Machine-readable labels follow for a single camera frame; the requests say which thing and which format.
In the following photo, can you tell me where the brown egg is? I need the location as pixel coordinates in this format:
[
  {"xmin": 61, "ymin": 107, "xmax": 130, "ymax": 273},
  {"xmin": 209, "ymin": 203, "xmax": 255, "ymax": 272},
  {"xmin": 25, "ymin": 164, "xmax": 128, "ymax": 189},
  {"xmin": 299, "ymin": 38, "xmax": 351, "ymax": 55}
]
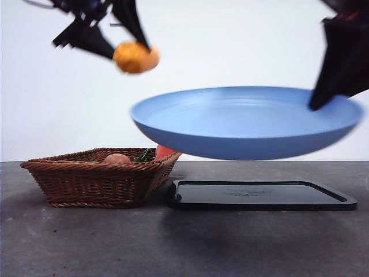
[{"xmin": 103, "ymin": 154, "xmax": 131, "ymax": 164}]

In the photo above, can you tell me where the brown wicker basket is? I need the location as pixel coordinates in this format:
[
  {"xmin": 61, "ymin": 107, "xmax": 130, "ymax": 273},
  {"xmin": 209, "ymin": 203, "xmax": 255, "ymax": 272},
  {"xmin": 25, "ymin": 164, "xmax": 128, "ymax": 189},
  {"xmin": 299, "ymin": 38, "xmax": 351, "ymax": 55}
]
[{"xmin": 20, "ymin": 147, "xmax": 183, "ymax": 209}]

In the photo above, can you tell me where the blue round plate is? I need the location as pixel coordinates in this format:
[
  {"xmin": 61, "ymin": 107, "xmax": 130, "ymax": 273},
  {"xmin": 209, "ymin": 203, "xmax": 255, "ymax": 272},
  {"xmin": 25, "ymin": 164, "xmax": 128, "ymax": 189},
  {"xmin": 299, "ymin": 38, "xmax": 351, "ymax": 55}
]
[{"xmin": 129, "ymin": 85, "xmax": 366, "ymax": 161}]

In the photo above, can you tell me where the yellow corn cob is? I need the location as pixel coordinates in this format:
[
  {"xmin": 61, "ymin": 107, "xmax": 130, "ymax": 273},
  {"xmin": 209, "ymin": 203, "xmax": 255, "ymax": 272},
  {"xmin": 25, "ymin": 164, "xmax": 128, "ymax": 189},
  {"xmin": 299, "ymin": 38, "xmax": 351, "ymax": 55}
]
[{"xmin": 112, "ymin": 41, "xmax": 160, "ymax": 75}]

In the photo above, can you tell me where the green vegetable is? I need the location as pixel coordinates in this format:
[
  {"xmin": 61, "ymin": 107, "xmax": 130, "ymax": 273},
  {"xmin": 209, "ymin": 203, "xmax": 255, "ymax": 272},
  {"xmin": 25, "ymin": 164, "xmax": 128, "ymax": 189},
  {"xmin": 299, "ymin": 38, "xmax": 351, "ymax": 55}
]
[{"xmin": 133, "ymin": 148, "xmax": 152, "ymax": 162}]

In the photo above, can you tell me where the dark cutting board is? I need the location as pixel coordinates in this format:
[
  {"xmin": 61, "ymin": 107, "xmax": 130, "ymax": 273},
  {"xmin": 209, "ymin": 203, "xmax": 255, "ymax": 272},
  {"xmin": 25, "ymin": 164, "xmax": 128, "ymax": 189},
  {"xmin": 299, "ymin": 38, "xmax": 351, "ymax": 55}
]
[{"xmin": 165, "ymin": 180, "xmax": 358, "ymax": 211}]

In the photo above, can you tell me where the orange toy carrot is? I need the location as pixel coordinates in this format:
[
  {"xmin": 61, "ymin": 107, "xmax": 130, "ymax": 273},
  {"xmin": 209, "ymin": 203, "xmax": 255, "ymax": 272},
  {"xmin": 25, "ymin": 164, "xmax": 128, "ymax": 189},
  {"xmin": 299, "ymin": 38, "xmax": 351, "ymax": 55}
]
[{"xmin": 155, "ymin": 144, "xmax": 177, "ymax": 161}]

